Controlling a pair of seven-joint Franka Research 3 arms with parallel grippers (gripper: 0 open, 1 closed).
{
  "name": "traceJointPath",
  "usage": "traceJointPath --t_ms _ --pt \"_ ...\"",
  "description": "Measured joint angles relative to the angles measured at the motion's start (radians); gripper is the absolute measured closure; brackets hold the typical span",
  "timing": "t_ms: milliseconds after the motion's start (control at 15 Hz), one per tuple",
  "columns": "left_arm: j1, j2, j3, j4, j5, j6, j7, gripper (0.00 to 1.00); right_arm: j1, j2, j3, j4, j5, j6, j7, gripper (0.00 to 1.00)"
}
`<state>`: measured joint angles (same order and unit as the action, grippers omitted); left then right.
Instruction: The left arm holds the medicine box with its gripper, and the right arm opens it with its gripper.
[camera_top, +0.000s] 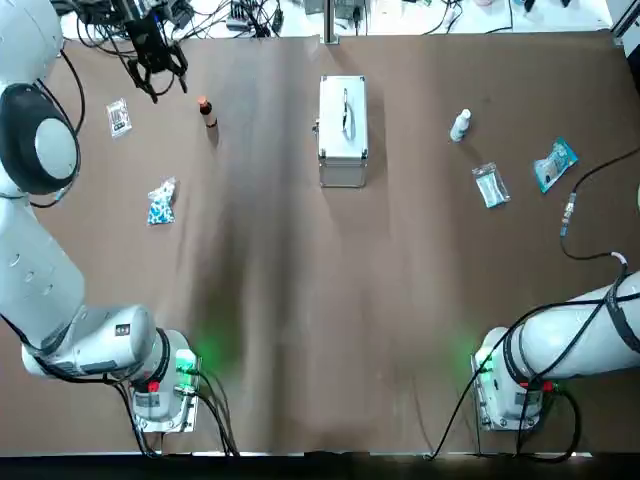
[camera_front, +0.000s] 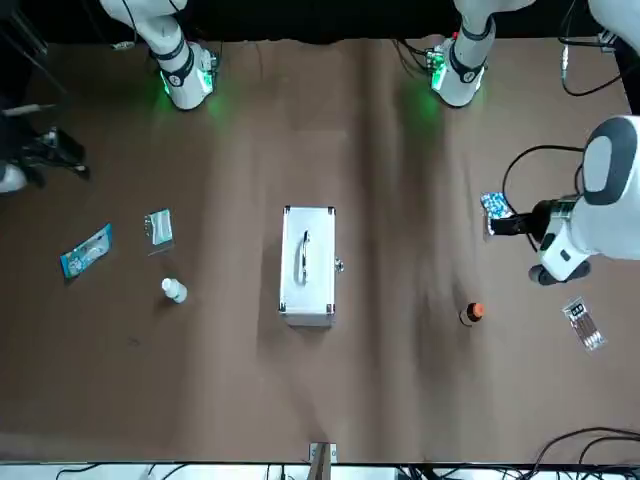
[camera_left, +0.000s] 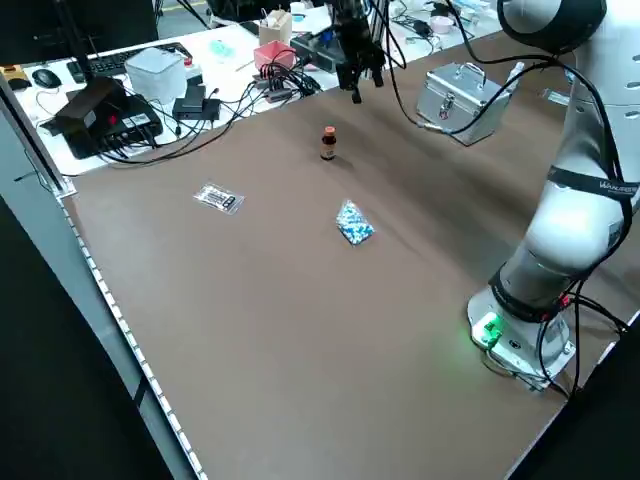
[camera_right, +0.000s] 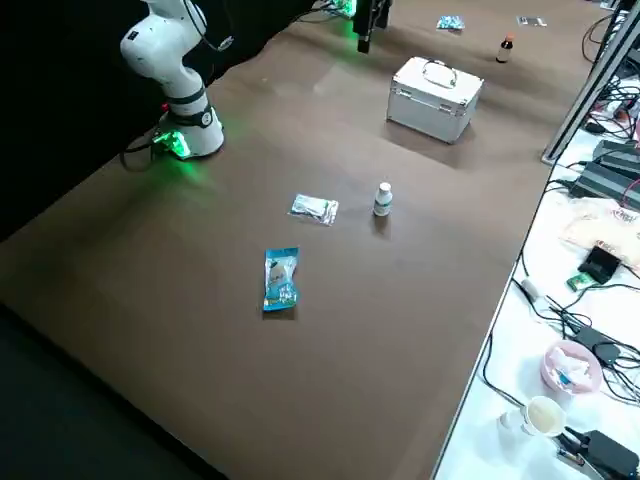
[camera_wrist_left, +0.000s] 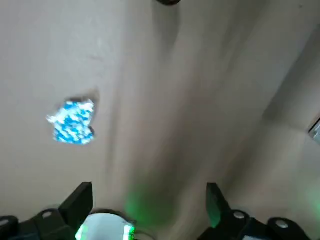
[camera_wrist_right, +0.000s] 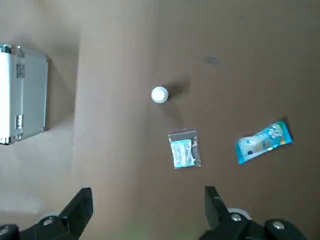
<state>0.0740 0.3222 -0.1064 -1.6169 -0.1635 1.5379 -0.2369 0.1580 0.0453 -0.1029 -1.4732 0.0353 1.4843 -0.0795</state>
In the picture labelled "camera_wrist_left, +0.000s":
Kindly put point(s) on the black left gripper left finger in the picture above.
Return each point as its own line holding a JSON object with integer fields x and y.
{"x": 75, "y": 207}

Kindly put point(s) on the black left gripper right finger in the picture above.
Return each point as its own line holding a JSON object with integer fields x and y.
{"x": 215, "y": 200}

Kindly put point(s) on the silver aluminium medicine box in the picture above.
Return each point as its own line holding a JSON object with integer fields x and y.
{"x": 316, "y": 131}

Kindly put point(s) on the blue white capsule bag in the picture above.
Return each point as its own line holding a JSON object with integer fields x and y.
{"x": 72, "y": 125}

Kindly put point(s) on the brown bottle orange cap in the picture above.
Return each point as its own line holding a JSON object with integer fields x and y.
{"x": 168, "y": 2}

